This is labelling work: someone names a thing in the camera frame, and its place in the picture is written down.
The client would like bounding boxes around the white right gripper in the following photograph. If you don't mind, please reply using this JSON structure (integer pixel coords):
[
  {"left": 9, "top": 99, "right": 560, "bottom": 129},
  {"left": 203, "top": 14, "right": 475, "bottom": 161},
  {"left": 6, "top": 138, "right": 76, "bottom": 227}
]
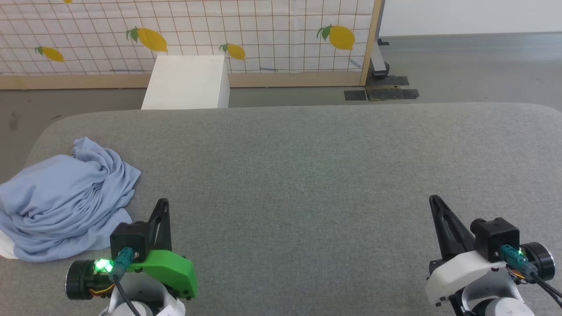
[{"left": 425, "top": 195, "right": 510, "bottom": 307}]

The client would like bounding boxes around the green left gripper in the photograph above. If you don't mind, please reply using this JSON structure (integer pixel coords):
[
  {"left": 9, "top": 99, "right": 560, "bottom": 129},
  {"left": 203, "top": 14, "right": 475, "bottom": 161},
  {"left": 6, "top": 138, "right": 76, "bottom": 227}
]
[{"left": 127, "top": 198, "right": 198, "bottom": 301}]

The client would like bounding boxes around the light blue polo shirt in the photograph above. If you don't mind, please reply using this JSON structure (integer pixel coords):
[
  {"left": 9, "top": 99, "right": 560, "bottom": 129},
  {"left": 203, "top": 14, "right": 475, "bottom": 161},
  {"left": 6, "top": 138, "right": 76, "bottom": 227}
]
[{"left": 0, "top": 137, "right": 142, "bottom": 263}]

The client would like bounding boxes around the white box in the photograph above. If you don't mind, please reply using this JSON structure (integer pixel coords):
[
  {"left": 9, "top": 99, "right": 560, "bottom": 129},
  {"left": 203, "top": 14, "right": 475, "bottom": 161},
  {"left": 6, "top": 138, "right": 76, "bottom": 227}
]
[{"left": 141, "top": 55, "right": 231, "bottom": 110}]

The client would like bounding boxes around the taped brown floor plate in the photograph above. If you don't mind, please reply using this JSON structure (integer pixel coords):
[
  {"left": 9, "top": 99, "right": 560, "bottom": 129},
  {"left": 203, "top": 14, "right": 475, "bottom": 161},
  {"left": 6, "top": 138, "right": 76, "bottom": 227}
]
[{"left": 365, "top": 75, "right": 420, "bottom": 102}]

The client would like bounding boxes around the grey metal stand leg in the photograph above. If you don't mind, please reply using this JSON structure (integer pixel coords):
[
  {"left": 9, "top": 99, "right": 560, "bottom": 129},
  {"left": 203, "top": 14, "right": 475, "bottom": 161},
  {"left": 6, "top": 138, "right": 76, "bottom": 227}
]
[{"left": 370, "top": 0, "right": 391, "bottom": 80}]

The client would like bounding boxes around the lemon print grid cloth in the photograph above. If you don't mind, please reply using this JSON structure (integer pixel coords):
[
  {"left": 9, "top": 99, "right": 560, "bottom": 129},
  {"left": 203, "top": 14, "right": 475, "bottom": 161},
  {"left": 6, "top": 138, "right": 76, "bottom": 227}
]
[{"left": 0, "top": 0, "right": 376, "bottom": 76}]

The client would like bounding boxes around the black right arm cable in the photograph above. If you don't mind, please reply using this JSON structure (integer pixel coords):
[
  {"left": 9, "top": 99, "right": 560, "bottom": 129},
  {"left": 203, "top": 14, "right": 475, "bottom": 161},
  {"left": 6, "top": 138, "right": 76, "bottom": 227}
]
[{"left": 500, "top": 245, "right": 562, "bottom": 309}]

